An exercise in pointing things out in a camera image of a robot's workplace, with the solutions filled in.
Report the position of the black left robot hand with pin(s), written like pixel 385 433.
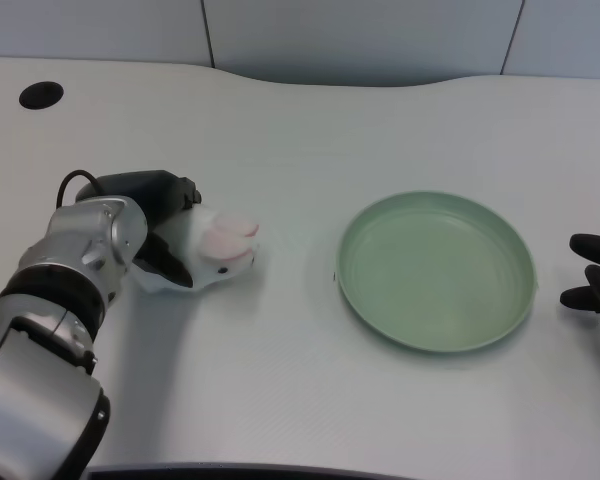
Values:
pixel 150 200

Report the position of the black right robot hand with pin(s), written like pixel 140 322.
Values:
pixel 597 280

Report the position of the white plush rabbit doll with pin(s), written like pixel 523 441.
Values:
pixel 215 245

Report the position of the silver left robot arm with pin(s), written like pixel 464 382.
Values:
pixel 45 320

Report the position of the green round plate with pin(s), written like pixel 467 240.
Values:
pixel 437 272

